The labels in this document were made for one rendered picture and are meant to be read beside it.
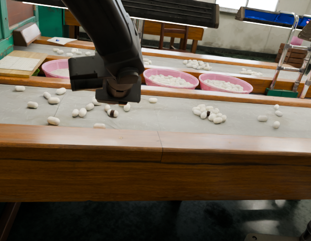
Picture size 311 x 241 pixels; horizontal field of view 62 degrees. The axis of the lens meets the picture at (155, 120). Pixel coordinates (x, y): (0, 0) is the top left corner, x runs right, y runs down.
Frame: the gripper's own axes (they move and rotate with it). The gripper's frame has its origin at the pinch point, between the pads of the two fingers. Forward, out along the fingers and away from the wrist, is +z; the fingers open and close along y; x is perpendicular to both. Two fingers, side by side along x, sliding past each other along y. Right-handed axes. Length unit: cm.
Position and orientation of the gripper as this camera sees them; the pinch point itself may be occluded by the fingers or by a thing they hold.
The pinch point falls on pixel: (116, 98)
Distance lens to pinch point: 68.4
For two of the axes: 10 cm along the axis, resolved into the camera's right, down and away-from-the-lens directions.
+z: -2.1, 2.1, 9.5
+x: -0.2, 9.8, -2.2
